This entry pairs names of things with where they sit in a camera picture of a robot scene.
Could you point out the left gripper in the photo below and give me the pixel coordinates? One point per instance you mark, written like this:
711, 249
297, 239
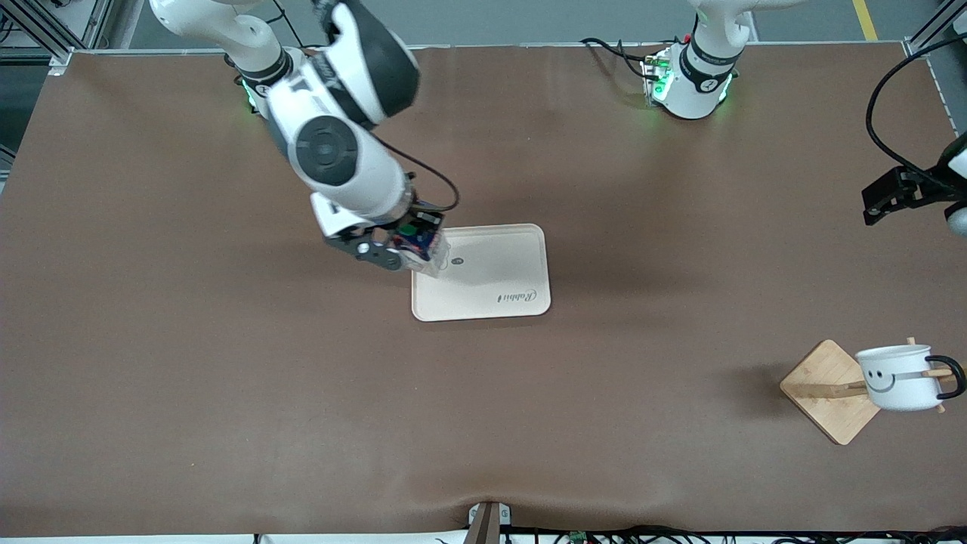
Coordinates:
918, 186

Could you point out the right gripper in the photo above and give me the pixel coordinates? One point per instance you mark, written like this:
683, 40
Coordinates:
425, 217

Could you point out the blue milk carton green cap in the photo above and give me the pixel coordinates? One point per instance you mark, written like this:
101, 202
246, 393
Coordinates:
417, 243

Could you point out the wooden cup rack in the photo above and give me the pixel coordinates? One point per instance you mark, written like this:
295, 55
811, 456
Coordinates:
823, 385

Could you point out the cream plastic tray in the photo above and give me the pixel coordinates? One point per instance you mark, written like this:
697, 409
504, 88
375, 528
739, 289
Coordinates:
498, 272

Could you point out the aluminium frame profile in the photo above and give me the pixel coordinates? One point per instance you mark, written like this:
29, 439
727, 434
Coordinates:
933, 38
45, 26

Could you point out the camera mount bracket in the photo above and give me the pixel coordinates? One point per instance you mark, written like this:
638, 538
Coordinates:
487, 523

